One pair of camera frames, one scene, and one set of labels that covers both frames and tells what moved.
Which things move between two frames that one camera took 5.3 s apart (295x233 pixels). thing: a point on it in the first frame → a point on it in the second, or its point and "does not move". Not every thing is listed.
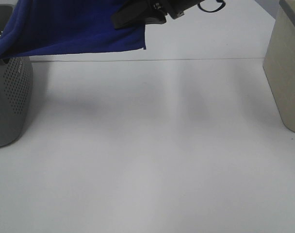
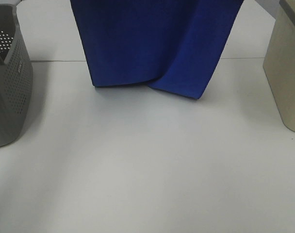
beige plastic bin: (283, 63) does not move
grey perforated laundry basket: (12, 87) does not move
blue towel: (35, 27) → (172, 45)
